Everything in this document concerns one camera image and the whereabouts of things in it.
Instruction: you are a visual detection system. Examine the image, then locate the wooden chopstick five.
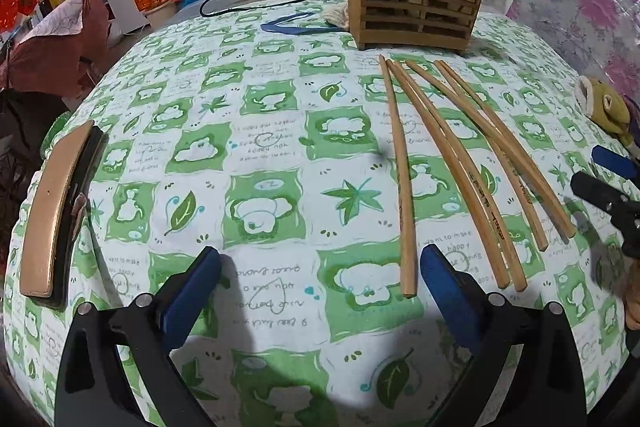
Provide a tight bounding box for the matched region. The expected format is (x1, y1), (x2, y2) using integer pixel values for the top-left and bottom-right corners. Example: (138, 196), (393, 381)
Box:
(397, 84), (544, 273)

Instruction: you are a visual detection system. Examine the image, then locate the green plastic basin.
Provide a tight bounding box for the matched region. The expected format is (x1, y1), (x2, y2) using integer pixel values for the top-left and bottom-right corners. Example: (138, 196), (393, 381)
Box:
(39, 110), (72, 160)

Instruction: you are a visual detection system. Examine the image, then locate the green white checkered tablecloth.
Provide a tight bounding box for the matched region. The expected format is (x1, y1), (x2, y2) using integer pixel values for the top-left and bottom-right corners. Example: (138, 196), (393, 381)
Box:
(3, 0), (628, 426)

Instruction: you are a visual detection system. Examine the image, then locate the red covered scooter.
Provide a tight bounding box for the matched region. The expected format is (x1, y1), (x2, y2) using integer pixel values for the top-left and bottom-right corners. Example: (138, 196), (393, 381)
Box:
(1, 0), (111, 98)

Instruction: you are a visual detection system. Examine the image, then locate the blue cord loop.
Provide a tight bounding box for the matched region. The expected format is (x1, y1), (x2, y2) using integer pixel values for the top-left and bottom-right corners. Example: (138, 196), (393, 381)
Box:
(259, 11), (346, 37)

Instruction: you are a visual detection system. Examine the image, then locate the wooden chopstick one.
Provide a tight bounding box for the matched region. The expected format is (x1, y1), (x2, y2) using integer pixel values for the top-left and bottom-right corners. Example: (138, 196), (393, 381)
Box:
(378, 55), (418, 298)

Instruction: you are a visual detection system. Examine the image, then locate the black power cable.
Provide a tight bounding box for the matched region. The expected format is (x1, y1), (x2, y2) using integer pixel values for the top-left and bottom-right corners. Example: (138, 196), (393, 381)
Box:
(198, 0), (350, 20)

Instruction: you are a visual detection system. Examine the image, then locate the wooden chopstick three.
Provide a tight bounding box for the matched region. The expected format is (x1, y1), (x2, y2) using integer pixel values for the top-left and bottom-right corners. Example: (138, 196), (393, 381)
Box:
(386, 60), (527, 291)

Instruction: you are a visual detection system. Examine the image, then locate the wooden chopstick six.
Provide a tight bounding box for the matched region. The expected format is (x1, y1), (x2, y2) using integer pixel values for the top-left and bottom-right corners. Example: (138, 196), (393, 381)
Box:
(435, 61), (577, 239)

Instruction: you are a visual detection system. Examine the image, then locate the wooden chopstick two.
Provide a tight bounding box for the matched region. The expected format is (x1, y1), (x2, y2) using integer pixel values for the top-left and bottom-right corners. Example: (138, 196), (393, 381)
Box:
(386, 59), (512, 291)

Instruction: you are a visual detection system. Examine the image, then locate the person's right hand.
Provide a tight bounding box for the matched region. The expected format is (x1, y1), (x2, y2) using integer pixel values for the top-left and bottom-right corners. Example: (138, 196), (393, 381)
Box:
(624, 272), (640, 331)

